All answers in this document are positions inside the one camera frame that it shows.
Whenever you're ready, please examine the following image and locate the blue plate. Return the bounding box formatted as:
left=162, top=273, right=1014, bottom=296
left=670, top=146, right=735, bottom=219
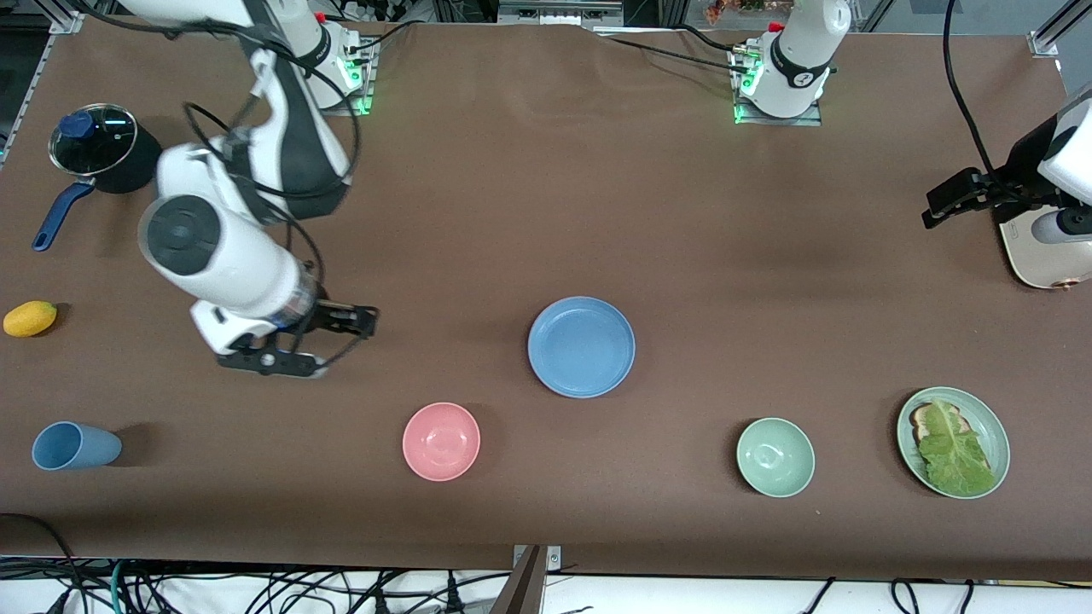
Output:
left=527, top=296, right=636, bottom=399

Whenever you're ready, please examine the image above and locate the beige toaster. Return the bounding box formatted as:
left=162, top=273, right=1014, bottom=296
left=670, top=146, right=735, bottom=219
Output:
left=998, top=200, right=1092, bottom=291

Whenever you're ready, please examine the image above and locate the pink bowl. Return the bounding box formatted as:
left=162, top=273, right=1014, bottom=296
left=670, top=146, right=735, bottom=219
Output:
left=402, top=402, right=481, bottom=482

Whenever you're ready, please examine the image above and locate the toast slice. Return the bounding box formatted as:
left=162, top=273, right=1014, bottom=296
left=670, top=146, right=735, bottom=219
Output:
left=909, top=403, right=969, bottom=449

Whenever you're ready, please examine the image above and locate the brown table cover sheet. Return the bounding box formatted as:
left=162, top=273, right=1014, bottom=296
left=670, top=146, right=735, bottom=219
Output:
left=0, top=17, right=1092, bottom=581

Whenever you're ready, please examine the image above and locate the green plate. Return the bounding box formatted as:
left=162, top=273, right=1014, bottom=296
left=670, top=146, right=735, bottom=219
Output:
left=897, top=386, right=1011, bottom=500

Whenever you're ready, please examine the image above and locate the green lettuce leaf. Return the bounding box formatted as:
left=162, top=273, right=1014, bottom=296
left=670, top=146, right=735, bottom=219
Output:
left=917, top=398, right=997, bottom=497

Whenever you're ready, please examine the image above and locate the blue cup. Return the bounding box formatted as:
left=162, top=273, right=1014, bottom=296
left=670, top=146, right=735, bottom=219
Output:
left=32, top=421, right=123, bottom=472

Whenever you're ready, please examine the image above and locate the green bowl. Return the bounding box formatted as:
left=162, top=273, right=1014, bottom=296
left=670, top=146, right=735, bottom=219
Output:
left=736, top=417, right=816, bottom=498

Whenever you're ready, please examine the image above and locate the glass lid blue knob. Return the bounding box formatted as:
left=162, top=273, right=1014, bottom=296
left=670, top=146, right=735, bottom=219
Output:
left=49, top=104, right=138, bottom=177

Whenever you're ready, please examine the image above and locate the yellow lemon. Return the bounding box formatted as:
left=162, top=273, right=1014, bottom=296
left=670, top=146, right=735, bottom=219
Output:
left=3, top=300, right=58, bottom=339

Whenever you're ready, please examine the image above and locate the white power strip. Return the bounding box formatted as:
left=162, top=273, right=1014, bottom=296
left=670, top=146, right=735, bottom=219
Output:
left=337, top=0, right=402, bottom=22

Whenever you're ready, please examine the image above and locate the aluminium frame rail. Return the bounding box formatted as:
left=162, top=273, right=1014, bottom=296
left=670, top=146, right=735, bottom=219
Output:
left=1028, top=0, right=1092, bottom=59
left=0, top=17, right=86, bottom=167

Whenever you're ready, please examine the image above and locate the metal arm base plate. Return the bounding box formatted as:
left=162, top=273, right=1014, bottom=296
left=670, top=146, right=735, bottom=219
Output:
left=283, top=38, right=375, bottom=116
left=734, top=51, right=822, bottom=127

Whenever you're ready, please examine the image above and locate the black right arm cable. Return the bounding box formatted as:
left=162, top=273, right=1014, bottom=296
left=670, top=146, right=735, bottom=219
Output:
left=183, top=17, right=379, bottom=372

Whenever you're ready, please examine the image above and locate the black pot blue handle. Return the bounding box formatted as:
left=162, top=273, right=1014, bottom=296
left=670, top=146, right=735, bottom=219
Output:
left=32, top=119, right=164, bottom=252

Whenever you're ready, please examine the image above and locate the black base cable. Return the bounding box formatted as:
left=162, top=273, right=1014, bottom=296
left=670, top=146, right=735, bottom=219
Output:
left=597, top=24, right=752, bottom=73
left=346, top=19, right=427, bottom=52

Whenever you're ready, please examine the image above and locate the metal table clamp bracket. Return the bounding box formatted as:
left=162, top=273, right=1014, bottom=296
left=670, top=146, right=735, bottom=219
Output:
left=512, top=544, right=564, bottom=574

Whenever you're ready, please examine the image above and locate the brown wooden post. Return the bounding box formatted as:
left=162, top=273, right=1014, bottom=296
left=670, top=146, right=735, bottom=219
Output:
left=491, top=546, right=549, bottom=614

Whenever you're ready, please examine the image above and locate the grey metal bracket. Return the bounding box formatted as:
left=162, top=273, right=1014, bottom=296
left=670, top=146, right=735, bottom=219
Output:
left=497, top=0, right=625, bottom=28

